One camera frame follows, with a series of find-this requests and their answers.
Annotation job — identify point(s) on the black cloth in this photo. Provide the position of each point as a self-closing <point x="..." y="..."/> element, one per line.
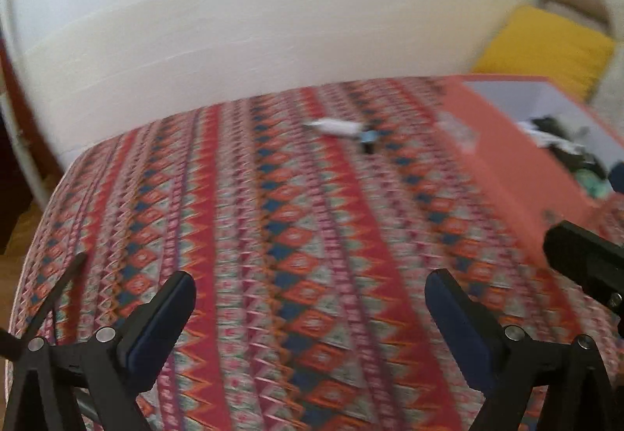
<point x="570" y="148"/>

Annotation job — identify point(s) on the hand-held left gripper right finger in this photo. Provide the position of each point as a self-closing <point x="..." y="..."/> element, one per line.
<point x="458" y="331"/>

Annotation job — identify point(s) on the silver blister pack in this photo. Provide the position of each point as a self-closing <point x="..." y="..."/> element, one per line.
<point x="534" y="131"/>

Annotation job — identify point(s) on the yellow pillow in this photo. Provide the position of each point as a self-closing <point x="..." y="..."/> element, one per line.
<point x="546" y="46"/>

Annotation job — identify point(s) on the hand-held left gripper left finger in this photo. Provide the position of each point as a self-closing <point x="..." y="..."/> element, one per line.
<point x="156" y="333"/>

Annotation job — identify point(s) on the green tape roll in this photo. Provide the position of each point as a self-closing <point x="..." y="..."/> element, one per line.
<point x="592" y="183"/>

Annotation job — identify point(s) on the red patterned blanket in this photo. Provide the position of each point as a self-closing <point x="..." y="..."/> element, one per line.
<point x="292" y="241"/>

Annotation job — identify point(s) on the small white tube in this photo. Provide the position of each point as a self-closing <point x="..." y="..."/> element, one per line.
<point x="336" y="126"/>

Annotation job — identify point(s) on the dark wooden door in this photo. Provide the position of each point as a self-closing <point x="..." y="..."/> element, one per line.
<point x="12" y="168"/>

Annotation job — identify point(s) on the white pipe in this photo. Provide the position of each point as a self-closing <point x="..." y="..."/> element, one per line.
<point x="19" y="109"/>

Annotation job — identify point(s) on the salmon pink cardboard box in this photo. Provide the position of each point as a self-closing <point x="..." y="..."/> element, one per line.
<point x="502" y="158"/>

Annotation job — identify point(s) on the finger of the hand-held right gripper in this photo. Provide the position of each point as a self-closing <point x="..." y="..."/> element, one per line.
<point x="580" y="255"/>

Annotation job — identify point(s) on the small blue black item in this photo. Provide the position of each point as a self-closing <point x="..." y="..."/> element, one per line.
<point x="369" y="139"/>

